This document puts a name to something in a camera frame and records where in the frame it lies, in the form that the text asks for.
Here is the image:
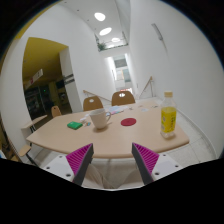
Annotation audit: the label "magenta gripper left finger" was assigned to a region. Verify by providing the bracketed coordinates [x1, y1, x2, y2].
[66, 144, 94, 186]

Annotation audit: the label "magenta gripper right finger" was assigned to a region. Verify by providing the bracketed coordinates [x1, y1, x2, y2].
[132, 143, 159, 185]

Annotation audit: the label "green small box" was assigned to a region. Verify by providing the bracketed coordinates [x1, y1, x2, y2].
[67, 121, 83, 130]

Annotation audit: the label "red round coaster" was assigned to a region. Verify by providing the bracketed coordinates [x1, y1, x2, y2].
[121, 118, 137, 126]

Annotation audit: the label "yellow drink bottle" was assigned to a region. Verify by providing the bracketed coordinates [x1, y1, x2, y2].
[161, 91, 177, 139]

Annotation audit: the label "white ceramic mug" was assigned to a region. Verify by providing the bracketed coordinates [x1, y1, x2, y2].
[89, 108, 111, 129]

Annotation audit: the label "wooden chair far left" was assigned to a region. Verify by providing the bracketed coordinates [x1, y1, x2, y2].
[51, 106, 61, 118]

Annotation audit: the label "wooden chair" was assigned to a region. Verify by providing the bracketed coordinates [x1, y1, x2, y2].
[51, 106, 61, 118]
[83, 96, 103, 111]
[112, 91, 135, 106]

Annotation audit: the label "wooden stool seat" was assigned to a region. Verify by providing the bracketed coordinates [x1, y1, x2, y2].
[19, 145, 31, 157]

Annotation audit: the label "papers on table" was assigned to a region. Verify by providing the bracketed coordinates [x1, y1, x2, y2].
[106, 105, 127, 115]

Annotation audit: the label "small side desk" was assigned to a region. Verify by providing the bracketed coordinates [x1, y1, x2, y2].
[21, 115, 47, 133]

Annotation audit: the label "wooden chair right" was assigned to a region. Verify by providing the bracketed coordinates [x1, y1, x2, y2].
[112, 91, 135, 106]

